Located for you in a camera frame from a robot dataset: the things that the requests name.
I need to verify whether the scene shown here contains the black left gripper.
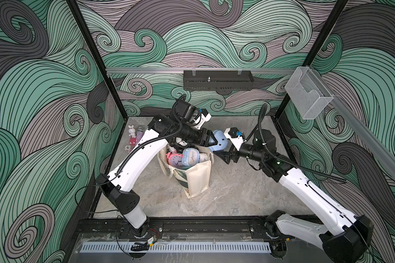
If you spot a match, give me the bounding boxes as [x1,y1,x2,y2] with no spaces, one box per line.
[177,125,217,149]

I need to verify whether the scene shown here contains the light blue square clock back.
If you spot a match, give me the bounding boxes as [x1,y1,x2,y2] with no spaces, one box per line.
[209,130,228,152]

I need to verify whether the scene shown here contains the light blue square alarm clock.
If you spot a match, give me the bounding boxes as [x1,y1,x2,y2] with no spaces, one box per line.
[182,148,200,167]

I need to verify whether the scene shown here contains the floral canvas tote bag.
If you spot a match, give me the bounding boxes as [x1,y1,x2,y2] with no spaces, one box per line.
[157,146,214,199]

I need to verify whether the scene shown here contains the pink twin-bell alarm clock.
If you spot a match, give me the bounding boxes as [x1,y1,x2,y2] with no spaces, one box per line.
[166,152,184,169]

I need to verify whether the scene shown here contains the white square alarm clock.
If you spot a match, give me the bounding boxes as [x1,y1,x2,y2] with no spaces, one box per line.
[199,152,210,163]

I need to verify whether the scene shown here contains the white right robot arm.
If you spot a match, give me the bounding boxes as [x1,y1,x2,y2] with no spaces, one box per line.
[229,144,374,263]

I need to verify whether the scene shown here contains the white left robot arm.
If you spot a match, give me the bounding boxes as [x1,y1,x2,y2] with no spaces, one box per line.
[97,114,245,231]

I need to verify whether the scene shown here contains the purple patterned tube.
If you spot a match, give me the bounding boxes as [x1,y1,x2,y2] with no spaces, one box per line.
[135,126,144,145]

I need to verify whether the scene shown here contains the white rabbit figurine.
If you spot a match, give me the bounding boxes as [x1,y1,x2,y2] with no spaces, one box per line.
[128,125,137,146]

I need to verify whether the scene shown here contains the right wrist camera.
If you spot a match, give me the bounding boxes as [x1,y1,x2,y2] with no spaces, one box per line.
[224,127,245,151]

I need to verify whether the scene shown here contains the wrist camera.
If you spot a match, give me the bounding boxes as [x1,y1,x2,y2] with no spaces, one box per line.
[171,99,211,130]
[224,127,245,151]

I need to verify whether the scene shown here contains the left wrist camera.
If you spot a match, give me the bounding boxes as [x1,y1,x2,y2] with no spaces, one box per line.
[171,99,211,130]

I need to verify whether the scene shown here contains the black perforated wall tray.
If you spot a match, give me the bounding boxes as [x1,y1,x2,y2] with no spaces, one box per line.
[183,70,255,93]

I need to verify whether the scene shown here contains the clear acrylic wall holder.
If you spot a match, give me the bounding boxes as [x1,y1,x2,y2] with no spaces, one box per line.
[285,66,333,120]

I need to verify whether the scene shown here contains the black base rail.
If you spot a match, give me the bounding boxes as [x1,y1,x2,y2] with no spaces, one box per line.
[75,216,296,241]

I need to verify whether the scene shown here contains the white slotted cable duct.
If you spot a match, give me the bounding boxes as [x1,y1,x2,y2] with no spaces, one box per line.
[80,241,271,254]

